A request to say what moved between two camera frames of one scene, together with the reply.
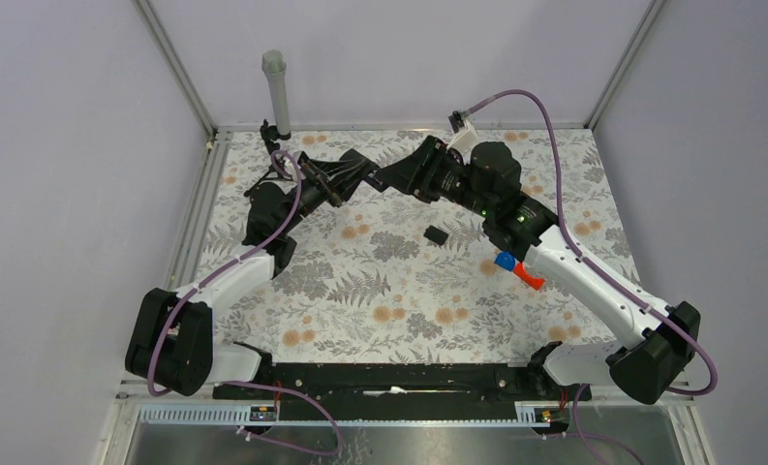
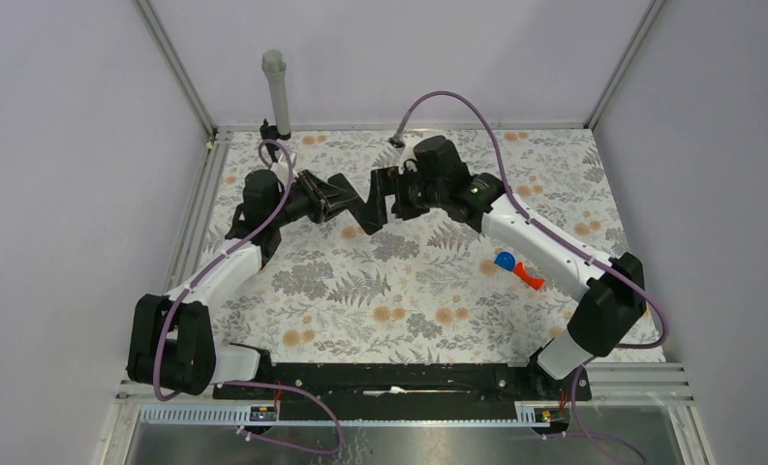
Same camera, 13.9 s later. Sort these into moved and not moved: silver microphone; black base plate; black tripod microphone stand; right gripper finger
Moved: right gripper finger
Not moved: silver microphone; black tripod microphone stand; black base plate
